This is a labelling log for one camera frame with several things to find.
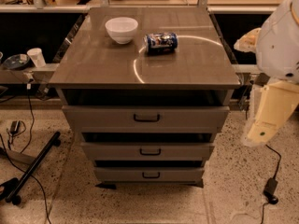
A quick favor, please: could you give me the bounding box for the grey top drawer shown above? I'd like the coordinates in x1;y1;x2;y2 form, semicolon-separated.
63;105;229;133

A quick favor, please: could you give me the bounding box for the black power adapter left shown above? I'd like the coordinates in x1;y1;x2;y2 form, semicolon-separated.
9;120;20;134

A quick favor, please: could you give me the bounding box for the black power adapter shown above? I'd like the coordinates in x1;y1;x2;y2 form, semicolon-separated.
263;178;278;204
9;120;20;134

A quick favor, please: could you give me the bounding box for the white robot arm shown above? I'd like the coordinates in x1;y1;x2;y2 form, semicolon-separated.
234;0;299;147

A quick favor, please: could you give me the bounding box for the grey middle drawer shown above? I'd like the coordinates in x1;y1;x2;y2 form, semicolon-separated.
81;143;214;161

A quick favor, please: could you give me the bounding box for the white paper cup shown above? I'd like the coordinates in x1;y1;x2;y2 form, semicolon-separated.
27;48;46;68

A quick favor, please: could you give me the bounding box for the grey drawer cabinet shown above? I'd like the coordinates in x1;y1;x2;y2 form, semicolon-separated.
49;6;242;190

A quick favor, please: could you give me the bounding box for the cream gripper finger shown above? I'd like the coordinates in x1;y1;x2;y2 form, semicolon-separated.
234;28;261;53

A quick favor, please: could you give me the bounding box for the dark blue bowl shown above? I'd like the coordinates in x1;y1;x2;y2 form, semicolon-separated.
3;54;30;70

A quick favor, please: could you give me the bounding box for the grey drawer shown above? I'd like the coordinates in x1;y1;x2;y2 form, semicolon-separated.
63;105;229;133
81;143;214;161
94;167;204;183

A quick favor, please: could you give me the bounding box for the black power adapter right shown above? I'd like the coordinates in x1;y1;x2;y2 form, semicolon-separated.
263;178;278;204

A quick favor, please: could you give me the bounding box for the grey bottom drawer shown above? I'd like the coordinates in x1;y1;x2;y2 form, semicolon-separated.
94;167;204;183

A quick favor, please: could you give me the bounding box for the blue soda can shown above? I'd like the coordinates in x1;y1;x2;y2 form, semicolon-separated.
144;32;178;54

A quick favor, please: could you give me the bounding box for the white ceramic bowl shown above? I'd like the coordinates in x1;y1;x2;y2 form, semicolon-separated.
105;17;138;44

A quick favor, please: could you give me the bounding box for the black floor cable left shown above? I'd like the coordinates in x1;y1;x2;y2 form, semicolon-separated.
0;82;52;224

